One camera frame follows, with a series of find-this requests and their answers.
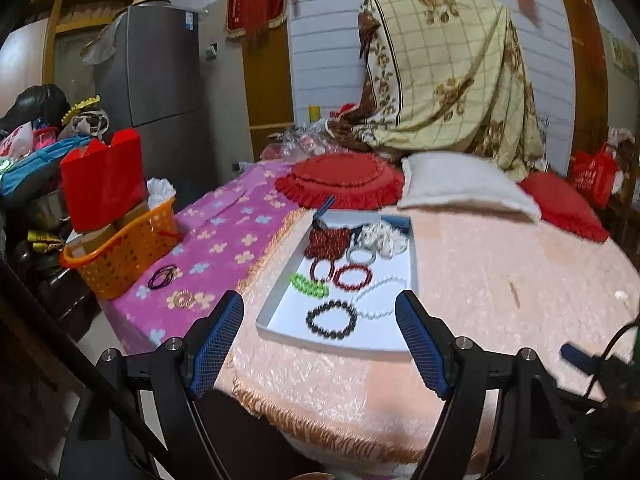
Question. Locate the blue stick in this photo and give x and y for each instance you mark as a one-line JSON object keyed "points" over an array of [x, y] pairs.
{"points": [[324, 209]]}

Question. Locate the red hanging banner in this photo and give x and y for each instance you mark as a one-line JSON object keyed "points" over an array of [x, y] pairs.
{"points": [[255, 0]]}

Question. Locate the orange plastic basket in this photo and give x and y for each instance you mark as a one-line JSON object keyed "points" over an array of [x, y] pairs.
{"points": [[120, 260]]}

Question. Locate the white plastic bag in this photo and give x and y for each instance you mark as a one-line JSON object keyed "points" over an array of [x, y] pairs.
{"points": [[160, 191]]}

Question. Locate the wooden chair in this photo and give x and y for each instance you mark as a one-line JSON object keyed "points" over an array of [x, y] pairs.
{"points": [[627, 200]]}

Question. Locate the blue bag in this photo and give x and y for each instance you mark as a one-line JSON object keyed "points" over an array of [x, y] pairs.
{"points": [[35, 170]]}

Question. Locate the straw hat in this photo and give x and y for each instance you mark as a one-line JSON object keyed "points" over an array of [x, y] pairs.
{"points": [[146, 0]]}

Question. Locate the black bag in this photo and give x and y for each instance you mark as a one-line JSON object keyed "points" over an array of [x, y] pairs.
{"points": [[35, 105]]}

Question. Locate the purple floral blanket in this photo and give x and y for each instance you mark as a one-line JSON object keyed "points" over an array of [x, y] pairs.
{"points": [[225, 240]]}

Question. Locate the grey refrigerator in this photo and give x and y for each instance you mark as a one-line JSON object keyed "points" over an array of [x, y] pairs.
{"points": [[155, 70]]}

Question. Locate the clear plastic bags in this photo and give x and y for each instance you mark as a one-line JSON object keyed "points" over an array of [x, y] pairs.
{"points": [[300, 142]]}

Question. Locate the round red frilled cushion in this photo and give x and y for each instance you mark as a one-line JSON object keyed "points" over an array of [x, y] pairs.
{"points": [[340, 180]]}

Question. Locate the wall calendar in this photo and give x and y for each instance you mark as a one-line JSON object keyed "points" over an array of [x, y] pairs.
{"points": [[625, 57]]}

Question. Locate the cream floral blanket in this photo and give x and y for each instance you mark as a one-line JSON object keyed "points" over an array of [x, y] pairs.
{"points": [[450, 70]]}

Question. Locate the white tray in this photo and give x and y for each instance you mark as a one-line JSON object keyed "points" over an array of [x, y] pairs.
{"points": [[285, 320]]}

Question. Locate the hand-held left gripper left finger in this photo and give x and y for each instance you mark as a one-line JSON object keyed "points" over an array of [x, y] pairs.
{"points": [[215, 345]]}

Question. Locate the red paper bag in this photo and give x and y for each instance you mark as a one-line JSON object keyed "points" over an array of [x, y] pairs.
{"points": [[100, 180]]}

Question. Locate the white pillow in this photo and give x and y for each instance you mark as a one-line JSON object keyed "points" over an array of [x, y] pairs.
{"points": [[465, 185]]}

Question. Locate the wooden door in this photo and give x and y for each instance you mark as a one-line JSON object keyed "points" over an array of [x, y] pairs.
{"points": [[267, 95]]}

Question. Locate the red shopping bag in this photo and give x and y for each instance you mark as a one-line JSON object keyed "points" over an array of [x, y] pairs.
{"points": [[592, 175]]}

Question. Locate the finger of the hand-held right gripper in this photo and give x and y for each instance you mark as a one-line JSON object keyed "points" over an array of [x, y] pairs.
{"points": [[577, 355]]}

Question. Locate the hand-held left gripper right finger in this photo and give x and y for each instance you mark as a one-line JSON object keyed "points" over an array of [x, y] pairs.
{"points": [[422, 345]]}

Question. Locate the cardboard box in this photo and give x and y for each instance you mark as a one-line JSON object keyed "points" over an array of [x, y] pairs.
{"points": [[132, 215]]}

